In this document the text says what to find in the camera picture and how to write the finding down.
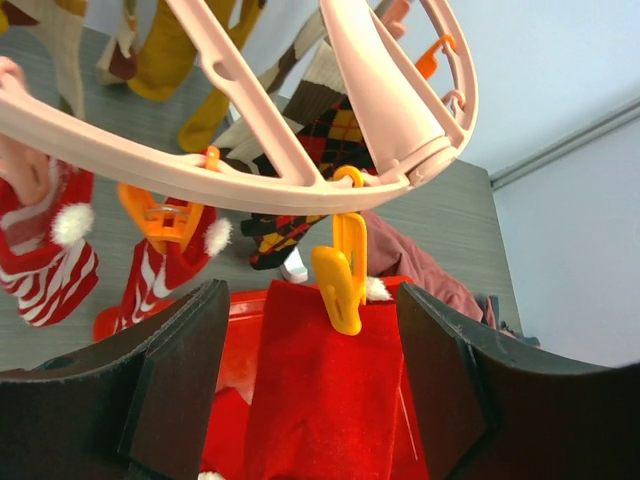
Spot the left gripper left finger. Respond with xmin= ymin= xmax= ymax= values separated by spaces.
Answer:
xmin=1 ymin=280 xmax=230 ymax=479

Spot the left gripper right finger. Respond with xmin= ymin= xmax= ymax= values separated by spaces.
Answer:
xmin=397 ymin=283 xmax=639 ymax=479

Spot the red white striped sock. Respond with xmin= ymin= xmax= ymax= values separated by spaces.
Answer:
xmin=1 ymin=157 xmax=99 ymax=328
xmin=114 ymin=207 xmax=232 ymax=332

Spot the red santa sock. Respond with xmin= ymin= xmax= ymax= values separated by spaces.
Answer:
xmin=243 ymin=281 xmax=403 ymax=479
xmin=198 ymin=388 xmax=250 ymax=479

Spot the pink round clip hanger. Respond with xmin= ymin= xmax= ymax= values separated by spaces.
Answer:
xmin=1 ymin=1 xmax=478 ymax=215

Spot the red plastic tray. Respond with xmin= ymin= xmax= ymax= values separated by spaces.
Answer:
xmin=92 ymin=274 xmax=431 ymax=480

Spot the pink crumpled garment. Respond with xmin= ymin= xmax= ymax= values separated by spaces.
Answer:
xmin=359 ymin=209 xmax=541 ymax=349

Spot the orange plastic clip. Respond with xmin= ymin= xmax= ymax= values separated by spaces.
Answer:
xmin=117 ymin=144 xmax=221 ymax=255

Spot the yellow plastic clip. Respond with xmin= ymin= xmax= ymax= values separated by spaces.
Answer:
xmin=310 ymin=165 xmax=369 ymax=337

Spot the white clothes rack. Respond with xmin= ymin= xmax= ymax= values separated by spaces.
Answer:
xmin=279 ymin=247 xmax=308 ymax=284

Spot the black argyle sock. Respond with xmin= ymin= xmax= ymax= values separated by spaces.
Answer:
xmin=241 ymin=94 xmax=376 ymax=270
xmin=214 ymin=10 xmax=346 ymax=174

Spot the mustard yellow sock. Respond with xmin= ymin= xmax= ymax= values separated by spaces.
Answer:
xmin=128 ymin=0 xmax=266 ymax=102
xmin=178 ymin=88 xmax=230 ymax=153

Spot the beige brown striped sock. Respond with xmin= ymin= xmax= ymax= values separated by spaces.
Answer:
xmin=1 ymin=0 xmax=88 ymax=120

